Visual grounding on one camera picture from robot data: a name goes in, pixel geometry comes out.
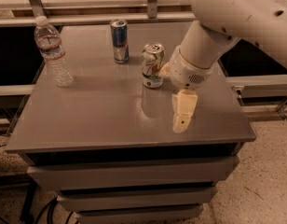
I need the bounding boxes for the blue silver energy drink can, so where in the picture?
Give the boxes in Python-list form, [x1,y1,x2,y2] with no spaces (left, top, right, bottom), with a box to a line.
[110,20,129,63]

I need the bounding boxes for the white green 7up can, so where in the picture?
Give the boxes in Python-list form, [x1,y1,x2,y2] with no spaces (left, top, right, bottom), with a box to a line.
[142,42,165,89]

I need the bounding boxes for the grey drawer cabinet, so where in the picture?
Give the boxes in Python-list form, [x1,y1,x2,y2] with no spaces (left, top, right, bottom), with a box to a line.
[7,22,255,224]

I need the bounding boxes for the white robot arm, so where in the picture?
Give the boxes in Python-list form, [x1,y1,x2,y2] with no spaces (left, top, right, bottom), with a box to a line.
[160,0,287,133]

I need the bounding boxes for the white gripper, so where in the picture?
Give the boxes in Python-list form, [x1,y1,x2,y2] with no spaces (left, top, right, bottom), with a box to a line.
[158,47,213,133]

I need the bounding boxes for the clear plastic water bottle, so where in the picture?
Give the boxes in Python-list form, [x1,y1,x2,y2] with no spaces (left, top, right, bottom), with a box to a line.
[34,16,74,87]

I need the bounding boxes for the black cables on floor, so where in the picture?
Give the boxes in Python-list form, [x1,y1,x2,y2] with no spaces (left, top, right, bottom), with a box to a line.
[0,196,76,224]

